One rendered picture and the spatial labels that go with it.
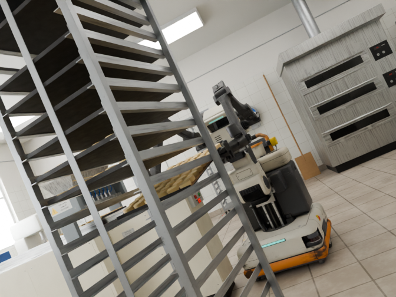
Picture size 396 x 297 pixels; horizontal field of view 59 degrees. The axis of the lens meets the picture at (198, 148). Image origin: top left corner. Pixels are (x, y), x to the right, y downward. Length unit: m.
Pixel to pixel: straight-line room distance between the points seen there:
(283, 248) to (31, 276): 1.90
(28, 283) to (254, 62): 5.19
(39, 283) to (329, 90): 4.57
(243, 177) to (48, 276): 1.65
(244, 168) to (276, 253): 0.63
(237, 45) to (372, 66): 2.41
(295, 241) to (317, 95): 3.49
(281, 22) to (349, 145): 2.64
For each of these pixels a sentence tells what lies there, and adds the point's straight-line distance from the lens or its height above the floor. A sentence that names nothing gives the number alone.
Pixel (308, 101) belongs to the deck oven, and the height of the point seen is 1.19.
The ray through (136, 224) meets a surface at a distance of 2.72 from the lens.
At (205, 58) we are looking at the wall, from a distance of 6.88.
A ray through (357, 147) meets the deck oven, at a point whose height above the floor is 0.25.
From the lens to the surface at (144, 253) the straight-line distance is 1.68.
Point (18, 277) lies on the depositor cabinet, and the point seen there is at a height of 0.76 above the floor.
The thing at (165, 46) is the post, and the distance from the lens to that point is 1.72.
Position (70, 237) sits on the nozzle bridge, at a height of 0.87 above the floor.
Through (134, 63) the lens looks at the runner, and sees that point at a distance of 1.42.
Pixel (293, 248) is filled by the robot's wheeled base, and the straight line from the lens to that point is 2.58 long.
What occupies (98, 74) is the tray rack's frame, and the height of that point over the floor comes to 1.32.
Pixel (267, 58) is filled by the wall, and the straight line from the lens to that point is 6.78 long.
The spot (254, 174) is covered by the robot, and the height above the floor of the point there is 0.73.
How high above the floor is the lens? 0.93
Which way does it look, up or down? 3 degrees up
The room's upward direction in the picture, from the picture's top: 25 degrees counter-clockwise
